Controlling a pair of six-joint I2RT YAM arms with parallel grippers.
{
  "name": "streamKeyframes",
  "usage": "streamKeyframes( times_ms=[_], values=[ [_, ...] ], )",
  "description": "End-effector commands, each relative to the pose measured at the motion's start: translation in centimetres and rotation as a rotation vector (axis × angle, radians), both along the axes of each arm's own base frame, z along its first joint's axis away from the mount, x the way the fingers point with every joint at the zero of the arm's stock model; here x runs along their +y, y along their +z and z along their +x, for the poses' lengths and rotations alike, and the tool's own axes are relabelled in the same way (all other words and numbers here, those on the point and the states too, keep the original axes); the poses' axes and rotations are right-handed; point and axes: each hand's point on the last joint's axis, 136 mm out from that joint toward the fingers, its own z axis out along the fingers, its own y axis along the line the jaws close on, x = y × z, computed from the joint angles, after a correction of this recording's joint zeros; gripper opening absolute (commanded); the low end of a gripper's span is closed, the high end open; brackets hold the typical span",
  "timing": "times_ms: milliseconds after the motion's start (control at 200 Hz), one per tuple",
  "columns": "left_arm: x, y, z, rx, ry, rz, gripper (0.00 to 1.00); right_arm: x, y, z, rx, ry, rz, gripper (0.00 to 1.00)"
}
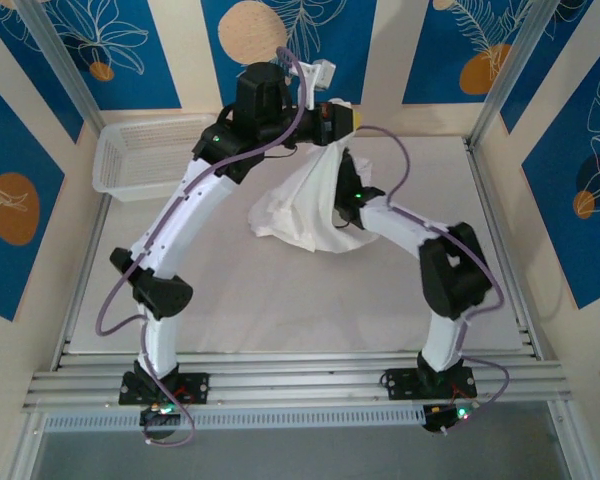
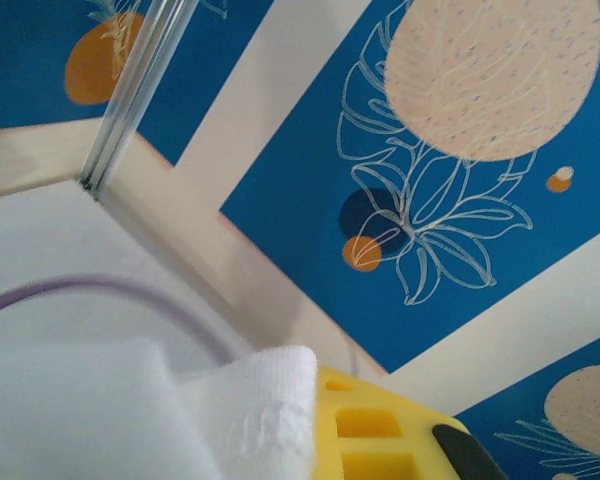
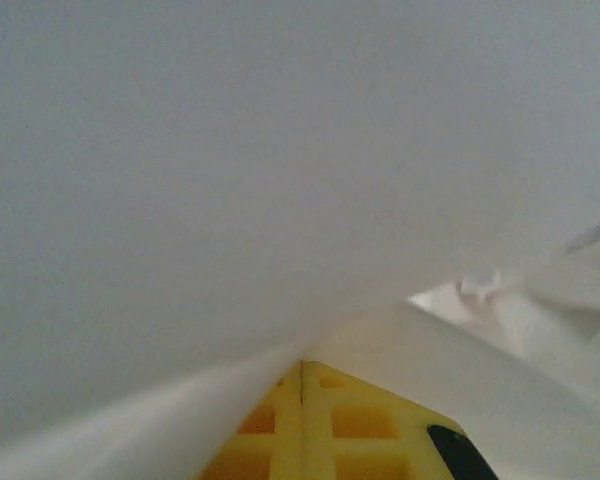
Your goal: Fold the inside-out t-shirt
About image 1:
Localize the aluminium side rail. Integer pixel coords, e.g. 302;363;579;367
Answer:
49;129;109;371
462;137;549;361

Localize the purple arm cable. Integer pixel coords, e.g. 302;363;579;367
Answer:
95;46;317;447
352;125;511;434

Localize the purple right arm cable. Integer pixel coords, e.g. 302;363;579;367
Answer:
352;125;511;434

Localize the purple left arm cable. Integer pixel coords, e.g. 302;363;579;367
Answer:
95;46;317;447

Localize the white t-shirt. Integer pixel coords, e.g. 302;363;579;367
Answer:
247;97;381;255

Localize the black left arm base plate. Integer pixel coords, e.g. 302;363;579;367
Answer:
119;372;210;405

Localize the white perforated plastic basket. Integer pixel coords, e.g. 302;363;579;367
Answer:
92;113;216;203

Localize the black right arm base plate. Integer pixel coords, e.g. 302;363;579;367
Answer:
383;367;477;401

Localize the aluminium cross rail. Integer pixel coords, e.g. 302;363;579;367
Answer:
22;352;571;410

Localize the grey slotted cable duct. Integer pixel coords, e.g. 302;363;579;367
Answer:
42;403;551;432

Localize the aluminium frame post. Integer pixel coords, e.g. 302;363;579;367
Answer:
469;0;556;151
17;0;106;134

